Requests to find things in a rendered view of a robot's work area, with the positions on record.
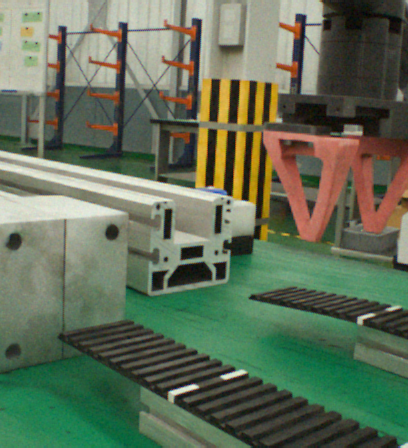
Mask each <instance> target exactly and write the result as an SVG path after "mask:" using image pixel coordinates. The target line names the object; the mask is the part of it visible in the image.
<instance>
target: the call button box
mask: <svg viewBox="0 0 408 448"><path fill-rule="evenodd" d="M255 211H256V206H255V205H254V204H252V203H250V202H244V201H239V200H234V212H227V211H225V218H224V219H227V220H233V227H232V243H227V242H223V248H224V249H228V251H231V257H232V256H239V255H246V254H252V253H253V244H254V238H253V237H251V236H252V235H253V234H254V226H255Z"/></svg>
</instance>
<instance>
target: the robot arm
mask: <svg viewBox="0 0 408 448"><path fill-rule="evenodd" d="M318 1H320V2H321V3H322V4H323V9H322V17H323V18H325V19H323V20H322V21H321V32H320V44H319V55H318V62H319V67H318V79H317V86H316V89H317V90H316V94H296V93H278V99H277V112H279V113H282V122H264V127H263V129H264V130H263V140H262V141H263V143H264V146H265V148H267V151H268V153H269V155H270V157H271V160H272V163H273V165H274V167H275V169H276V172H277V174H278V176H279V178H280V182H281V184H282V186H284V188H285V190H286V193H287V195H288V199H289V202H290V206H291V209H292V212H293V216H294V219H295V222H296V225H297V229H298V232H299V236H300V238H301V239H303V240H306V241H310V242H314V243H316V242H319V240H320V238H321V236H323V234H324V231H325V228H326V226H327V224H328V221H329V219H330V217H331V213H332V211H333V208H334V206H335V203H336V201H337V198H338V195H339V193H340V190H341V188H342V185H343V183H344V180H345V178H346V174H348V172H349V169H350V167H351V164H352V170H353V175H354V182H355V187H356V193H357V199H358V205H359V210H360V216H361V220H362V225H363V229H364V230H365V231H371V232H376V233H380V232H381V231H382V230H383V228H384V226H385V225H386V223H387V221H388V220H389V218H390V216H391V213H392V212H393V210H394V208H395V207H396V205H397V203H398V201H399V200H400V198H401V197H402V195H404V194H405V191H406V190H407V188H408V103H404V102H397V95H398V94H397V90H398V89H399V90H401V92H402V93H403V95H404V96H405V99H406V100H407V102H408V2H407V1H406V0H318ZM397 87H398V89H397ZM345 125H360V126H363V129H362V135H356V134H347V138H346V139H342V138H335V137H331V133H344V126H345ZM296 154H300V155H309V156H315V157H319V158H321V161H322V163H323V167H322V172H321V179H320V184H319V190H318V195H317V201H316V204H315V207H314V210H313V214H312V218H311V219H310V216H309V211H308V207H307V203H306V199H305V194H304V190H302V186H301V182H300V176H299V172H298V168H297V164H296V159H295V155H296ZM373 155H379V156H388V157H397V158H400V159H401V164H400V166H399V167H398V169H397V171H396V174H395V176H394V178H393V180H392V182H391V184H390V186H389V188H388V190H387V192H386V195H385V197H384V199H383V201H382V203H381V205H380V207H379V209H378V211H377V212H376V211H375V206H374V197H373V178H372V169H371V158H372V156H373Z"/></svg>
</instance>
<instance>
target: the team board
mask: <svg viewBox="0 0 408 448"><path fill-rule="evenodd" d="M49 31H50V0H0V93H1V94H18V95H34V96H40V100H39V153H38V159H41V160H44V158H45V108H46V97H47V84H48V36H49Z"/></svg>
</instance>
